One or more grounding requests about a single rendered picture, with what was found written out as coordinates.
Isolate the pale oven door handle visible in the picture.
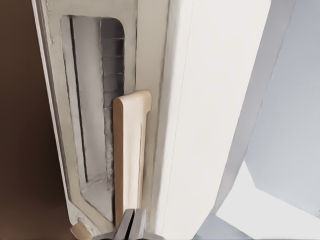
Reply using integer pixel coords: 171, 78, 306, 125
112, 89, 153, 230

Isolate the white oven door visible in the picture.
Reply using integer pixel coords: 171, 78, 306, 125
30, 0, 169, 232

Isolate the pale oven foot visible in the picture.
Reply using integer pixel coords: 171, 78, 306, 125
69, 217, 94, 240

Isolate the white oven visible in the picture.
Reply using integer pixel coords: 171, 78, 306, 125
147, 0, 273, 240

